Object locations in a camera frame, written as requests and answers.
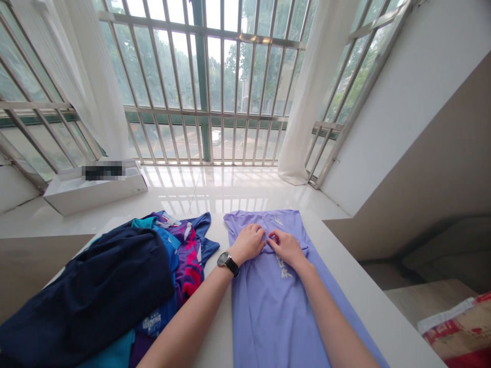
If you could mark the person's left hand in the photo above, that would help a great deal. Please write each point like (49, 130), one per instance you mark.
(245, 245)

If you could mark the person's right hand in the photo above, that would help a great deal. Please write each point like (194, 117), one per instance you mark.
(289, 249)

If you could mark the person's left fingers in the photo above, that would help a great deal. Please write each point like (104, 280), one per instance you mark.
(254, 229)

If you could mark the lavender shirt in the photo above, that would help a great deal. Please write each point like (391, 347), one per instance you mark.
(276, 314)

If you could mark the royal blue shirt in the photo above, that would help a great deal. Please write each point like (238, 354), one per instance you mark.
(205, 237)

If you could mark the purple and pink shirt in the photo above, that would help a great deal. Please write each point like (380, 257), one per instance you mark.
(190, 264)

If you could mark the bright blue printed shirt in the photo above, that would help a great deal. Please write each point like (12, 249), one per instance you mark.
(170, 249)

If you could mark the white sheer curtain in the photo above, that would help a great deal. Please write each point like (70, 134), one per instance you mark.
(307, 107)
(88, 76)

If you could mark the window with metal bars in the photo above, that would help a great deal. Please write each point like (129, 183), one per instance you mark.
(215, 88)

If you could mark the open white cardboard box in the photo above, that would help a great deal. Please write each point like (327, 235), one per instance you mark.
(96, 193)

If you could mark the navy blue garment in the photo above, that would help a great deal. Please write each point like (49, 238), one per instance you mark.
(92, 291)

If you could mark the brown cushioned seat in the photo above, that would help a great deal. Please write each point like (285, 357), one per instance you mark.
(441, 253)

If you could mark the cardboard box with red print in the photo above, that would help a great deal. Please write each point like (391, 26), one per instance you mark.
(460, 333)

